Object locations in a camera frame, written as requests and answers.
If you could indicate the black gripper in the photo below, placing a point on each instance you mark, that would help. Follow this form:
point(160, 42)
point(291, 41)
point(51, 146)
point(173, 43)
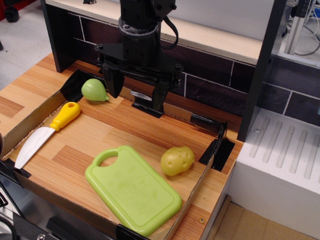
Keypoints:
point(139, 56)

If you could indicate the yellow toy potato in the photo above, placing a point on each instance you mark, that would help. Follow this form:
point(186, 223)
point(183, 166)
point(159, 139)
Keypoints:
point(177, 160)

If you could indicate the cardboard fence with black tape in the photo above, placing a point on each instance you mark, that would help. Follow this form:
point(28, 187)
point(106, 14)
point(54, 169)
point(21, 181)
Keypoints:
point(57, 170)

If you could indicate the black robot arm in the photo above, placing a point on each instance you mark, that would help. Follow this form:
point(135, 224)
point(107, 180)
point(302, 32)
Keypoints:
point(145, 16)

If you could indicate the yellow handled white toy knife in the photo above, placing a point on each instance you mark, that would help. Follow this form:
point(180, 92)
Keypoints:
point(67, 114)

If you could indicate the black caster wheel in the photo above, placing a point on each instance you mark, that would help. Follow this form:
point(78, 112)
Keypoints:
point(11, 14)

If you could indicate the white ridged sink drainboard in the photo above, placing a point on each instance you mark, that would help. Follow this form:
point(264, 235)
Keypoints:
point(277, 172)

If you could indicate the dark shelf frame with ledge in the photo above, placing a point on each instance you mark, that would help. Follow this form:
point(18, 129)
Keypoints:
point(219, 66)

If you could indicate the green plastic cutting board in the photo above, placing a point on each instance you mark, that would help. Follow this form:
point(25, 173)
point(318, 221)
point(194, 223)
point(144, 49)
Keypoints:
point(133, 191)

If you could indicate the aluminium profile post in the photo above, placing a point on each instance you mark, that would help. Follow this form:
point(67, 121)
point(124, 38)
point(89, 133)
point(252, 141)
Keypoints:
point(300, 14)

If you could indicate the green toy pear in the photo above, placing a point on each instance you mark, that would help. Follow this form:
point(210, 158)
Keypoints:
point(94, 90)

